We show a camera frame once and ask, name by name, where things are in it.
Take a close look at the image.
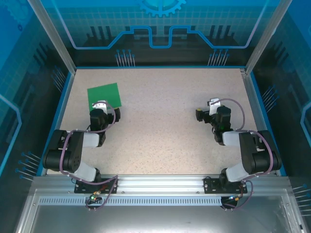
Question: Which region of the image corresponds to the green square paper sheet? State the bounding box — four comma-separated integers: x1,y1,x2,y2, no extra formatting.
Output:
86,83,122,111

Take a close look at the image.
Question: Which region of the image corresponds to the blue table edge strip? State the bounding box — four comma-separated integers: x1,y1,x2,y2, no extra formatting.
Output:
36,71,75,177
249,72,288,177
75,65,246,69

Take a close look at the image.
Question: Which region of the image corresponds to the silver metal tray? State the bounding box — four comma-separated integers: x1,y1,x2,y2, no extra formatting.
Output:
14,189,306,233

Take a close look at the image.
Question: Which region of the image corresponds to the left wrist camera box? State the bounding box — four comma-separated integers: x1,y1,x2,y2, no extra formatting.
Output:
91,100,109,114

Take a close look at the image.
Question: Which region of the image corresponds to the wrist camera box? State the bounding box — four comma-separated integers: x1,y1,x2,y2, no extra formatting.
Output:
207,98,221,115
91,100,109,114

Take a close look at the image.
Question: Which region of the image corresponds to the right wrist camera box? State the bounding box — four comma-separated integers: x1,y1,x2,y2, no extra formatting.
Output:
207,98,221,115

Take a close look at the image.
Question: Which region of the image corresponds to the aluminium side rail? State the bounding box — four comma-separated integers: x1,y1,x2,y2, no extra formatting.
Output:
239,68,277,176

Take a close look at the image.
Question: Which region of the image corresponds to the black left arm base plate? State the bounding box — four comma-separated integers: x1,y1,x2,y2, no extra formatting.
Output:
74,178,119,194

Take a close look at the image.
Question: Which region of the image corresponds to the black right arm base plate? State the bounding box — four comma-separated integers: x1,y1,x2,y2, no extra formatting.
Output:
203,176,248,194

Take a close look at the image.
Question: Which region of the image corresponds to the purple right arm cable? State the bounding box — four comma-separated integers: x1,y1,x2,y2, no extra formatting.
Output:
211,98,273,212

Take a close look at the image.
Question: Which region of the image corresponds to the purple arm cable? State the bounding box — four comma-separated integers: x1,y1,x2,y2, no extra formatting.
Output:
59,101,120,212
211,98,273,212

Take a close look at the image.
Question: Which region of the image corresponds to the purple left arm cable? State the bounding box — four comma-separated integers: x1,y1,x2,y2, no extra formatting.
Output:
59,101,120,212

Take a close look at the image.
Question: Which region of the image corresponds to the aluminium mounting rail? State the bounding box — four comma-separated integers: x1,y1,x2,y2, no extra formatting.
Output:
33,175,292,193

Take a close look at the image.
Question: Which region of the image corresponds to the aluminium frame post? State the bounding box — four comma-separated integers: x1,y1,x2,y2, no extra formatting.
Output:
244,0,294,75
26,0,78,74

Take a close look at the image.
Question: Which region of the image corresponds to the slotted grey cable duct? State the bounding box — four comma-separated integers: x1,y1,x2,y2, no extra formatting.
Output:
38,197,285,206

